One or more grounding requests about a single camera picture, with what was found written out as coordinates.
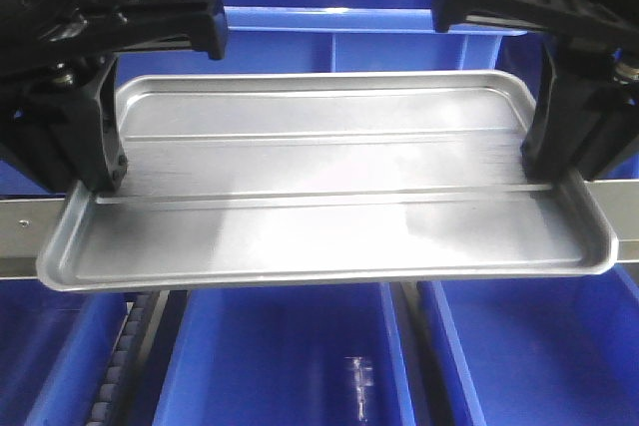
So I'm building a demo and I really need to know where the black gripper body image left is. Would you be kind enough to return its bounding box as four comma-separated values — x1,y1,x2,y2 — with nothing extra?
1,0,228,96

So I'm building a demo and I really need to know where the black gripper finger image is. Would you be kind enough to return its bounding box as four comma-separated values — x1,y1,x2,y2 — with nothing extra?
566,75,638,181
1,91,79,193
520,42,599,183
19,55,128,192

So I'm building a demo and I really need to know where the small silver ribbed tray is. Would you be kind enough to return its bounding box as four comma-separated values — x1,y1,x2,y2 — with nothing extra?
36,70,618,291

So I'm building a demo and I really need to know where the blue bin behind tray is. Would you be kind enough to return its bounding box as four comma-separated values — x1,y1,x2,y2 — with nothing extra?
0,0,550,198

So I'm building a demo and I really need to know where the blue bin lower right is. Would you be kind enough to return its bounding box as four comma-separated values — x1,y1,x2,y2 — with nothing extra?
417,266,638,425

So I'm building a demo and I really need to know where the blue bin lower left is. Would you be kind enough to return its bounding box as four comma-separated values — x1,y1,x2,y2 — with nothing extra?
1,280,127,425

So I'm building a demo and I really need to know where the lower roller track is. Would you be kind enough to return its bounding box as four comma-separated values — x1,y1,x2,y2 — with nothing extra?
85,291,168,425

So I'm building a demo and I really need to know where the blue bin lower centre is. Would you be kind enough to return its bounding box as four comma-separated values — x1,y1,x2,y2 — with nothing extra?
154,283,415,425

